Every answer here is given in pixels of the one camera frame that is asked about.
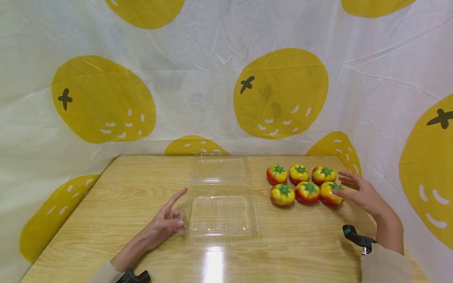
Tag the person's right hand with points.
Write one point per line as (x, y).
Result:
(366, 196)

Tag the person's right thumb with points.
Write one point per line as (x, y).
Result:
(344, 193)

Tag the person's left forearm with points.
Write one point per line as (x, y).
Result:
(127, 259)

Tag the clear plastic clamshell container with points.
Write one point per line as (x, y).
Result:
(221, 214)

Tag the black wrist band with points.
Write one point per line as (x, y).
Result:
(357, 237)
(134, 277)

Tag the person's left fingers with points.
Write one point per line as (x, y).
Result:
(178, 214)

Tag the group of toy tomatoes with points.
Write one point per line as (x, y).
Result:
(307, 192)

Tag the person's left thumb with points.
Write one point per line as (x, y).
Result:
(174, 224)

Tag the person's right fingers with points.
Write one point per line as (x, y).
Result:
(348, 179)

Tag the person's left hand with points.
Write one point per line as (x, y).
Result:
(161, 228)

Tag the person's left index finger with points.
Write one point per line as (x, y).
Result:
(177, 198)

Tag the person's right forearm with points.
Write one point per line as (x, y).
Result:
(387, 251)

